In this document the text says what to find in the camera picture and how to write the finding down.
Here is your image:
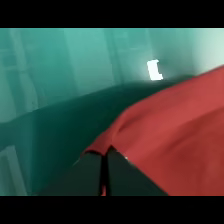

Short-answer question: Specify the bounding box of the red T-shirt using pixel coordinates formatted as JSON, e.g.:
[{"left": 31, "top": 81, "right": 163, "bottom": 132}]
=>
[{"left": 80, "top": 64, "right": 224, "bottom": 197}]

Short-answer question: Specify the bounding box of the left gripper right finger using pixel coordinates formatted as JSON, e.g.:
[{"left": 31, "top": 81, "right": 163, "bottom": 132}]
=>
[{"left": 106, "top": 147, "right": 168, "bottom": 197}]

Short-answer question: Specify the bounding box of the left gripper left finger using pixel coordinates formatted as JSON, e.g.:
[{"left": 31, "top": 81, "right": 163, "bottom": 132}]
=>
[{"left": 39, "top": 152, "right": 104, "bottom": 197}]

